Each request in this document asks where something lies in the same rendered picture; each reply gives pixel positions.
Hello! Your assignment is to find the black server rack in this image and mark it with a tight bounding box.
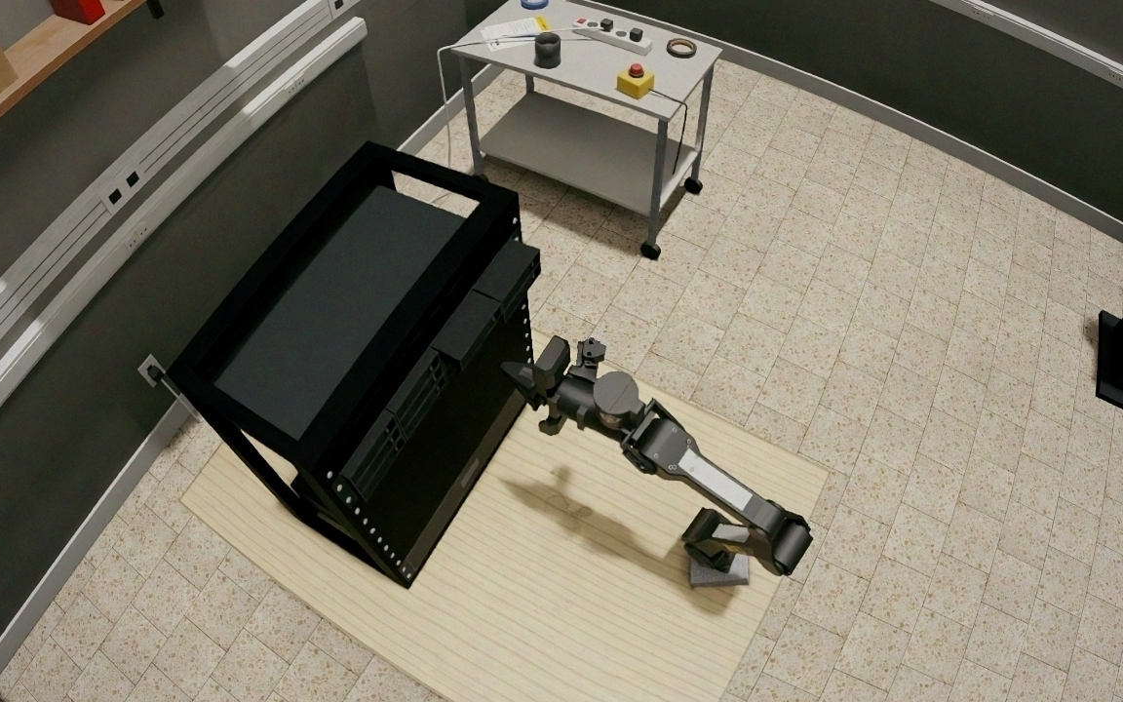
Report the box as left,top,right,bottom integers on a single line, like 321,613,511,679
166,143,541,590

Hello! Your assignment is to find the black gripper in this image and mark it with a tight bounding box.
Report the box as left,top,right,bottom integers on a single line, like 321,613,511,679
500,335,597,437

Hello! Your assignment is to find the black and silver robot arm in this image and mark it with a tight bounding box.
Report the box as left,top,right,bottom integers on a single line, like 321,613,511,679
567,337,814,577

